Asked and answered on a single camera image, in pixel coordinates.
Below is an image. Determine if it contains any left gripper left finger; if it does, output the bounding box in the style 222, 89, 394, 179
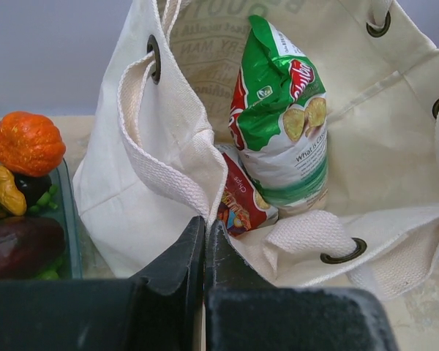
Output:
0, 216, 205, 350

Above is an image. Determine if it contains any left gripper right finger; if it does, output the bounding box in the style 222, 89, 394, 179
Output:
205, 221, 398, 350

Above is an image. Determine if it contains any red yellow chips bag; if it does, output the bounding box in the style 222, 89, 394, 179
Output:
216, 144, 279, 237

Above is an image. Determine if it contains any cream canvas tote bag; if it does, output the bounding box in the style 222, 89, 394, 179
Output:
73, 1, 439, 300

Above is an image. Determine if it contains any green white chips bag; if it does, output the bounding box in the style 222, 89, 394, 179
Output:
228, 15, 329, 215

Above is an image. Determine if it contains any teal fruit bin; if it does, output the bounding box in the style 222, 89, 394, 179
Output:
0, 116, 84, 282

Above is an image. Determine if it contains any dark plum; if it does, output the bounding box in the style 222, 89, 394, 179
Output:
14, 173, 52, 208

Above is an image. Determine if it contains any yellow ginger root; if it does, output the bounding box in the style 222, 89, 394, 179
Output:
0, 165, 27, 216

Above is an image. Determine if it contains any orange fruit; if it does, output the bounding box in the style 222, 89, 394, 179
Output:
0, 111, 66, 177

